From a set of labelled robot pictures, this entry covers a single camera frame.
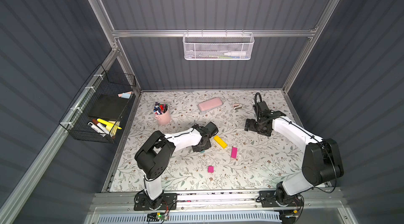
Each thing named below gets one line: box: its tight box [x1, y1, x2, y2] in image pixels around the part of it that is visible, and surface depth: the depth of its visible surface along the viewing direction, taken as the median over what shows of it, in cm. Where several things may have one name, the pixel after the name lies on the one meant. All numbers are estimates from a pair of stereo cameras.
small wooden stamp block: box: [233, 103, 243, 110], surface depth 111 cm
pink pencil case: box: [197, 97, 224, 112], surface depth 111 cm
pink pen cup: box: [154, 106, 172, 126], surface depth 98 cm
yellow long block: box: [213, 135, 228, 149], surface depth 95 cm
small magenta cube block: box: [207, 165, 215, 173], surface depth 86 cm
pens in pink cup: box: [153, 102, 169, 116], surface depth 96 cm
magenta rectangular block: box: [230, 146, 239, 159], surface depth 91 cm
